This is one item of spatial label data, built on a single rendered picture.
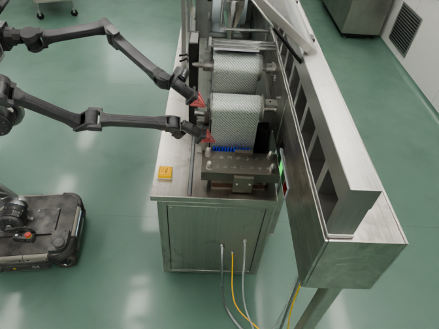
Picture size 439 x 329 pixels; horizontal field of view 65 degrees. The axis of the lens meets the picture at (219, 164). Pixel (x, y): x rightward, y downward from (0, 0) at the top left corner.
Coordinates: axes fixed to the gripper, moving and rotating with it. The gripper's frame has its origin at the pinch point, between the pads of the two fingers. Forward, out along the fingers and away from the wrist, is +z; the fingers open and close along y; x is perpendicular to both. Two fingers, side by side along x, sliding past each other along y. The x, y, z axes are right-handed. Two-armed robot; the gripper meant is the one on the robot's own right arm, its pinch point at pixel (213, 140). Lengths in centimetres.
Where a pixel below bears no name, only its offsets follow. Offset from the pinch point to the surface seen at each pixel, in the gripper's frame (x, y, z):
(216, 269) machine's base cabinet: -76, 25, 53
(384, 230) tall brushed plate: 57, 79, 24
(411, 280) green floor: -16, 21, 184
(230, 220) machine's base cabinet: -25.4, 25.4, 28.2
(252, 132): 16.4, 0.2, 13.3
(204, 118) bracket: 5.2, -7.0, -9.2
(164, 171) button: -25.1, 10.5, -14.6
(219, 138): 3.4, 0.2, 1.2
